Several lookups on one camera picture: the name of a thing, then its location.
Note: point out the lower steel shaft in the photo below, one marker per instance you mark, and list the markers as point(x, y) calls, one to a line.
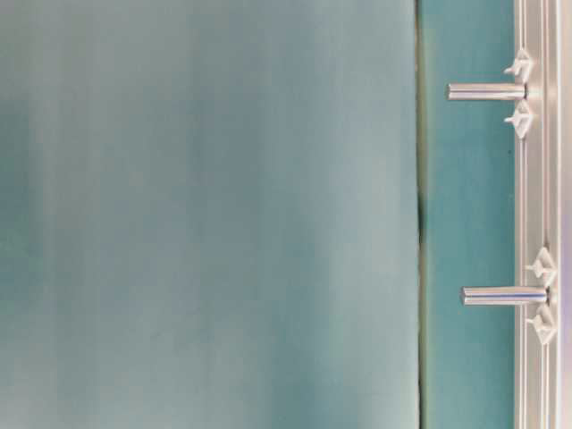
point(503, 296)

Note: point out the steel shaft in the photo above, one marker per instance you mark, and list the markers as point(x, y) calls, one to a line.
point(485, 91)
point(503, 296)

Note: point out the upper steel shaft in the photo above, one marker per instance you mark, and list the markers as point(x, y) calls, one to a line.
point(485, 91)

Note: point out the white clip below upper shaft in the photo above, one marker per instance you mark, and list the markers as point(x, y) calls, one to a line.
point(521, 119)

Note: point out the white clip below shaft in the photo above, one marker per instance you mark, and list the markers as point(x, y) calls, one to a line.
point(544, 324)
point(521, 119)

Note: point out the white clip above lower shaft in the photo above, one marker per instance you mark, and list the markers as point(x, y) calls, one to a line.
point(544, 267)

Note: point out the white clip above shaft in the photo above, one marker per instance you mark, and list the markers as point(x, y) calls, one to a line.
point(521, 67)
point(544, 267)

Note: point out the white clip above upper shaft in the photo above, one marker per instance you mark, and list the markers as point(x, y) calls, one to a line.
point(521, 67)

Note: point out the white clip below lower shaft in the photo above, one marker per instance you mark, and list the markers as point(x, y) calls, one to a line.
point(544, 324)

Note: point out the aluminium base plate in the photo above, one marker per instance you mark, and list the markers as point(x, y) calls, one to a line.
point(543, 213)

